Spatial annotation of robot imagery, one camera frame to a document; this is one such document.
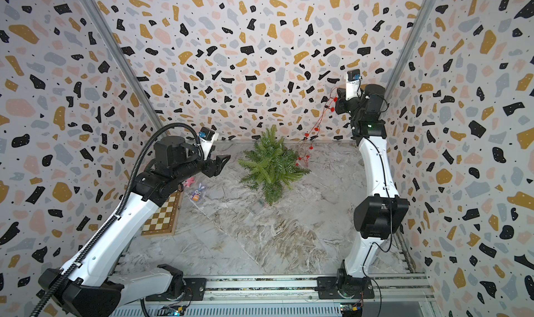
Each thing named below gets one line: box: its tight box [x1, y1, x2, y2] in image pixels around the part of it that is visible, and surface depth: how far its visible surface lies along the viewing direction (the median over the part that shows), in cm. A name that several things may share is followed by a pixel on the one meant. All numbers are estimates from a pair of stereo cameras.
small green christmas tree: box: [238, 124, 311, 206], surface depth 77 cm
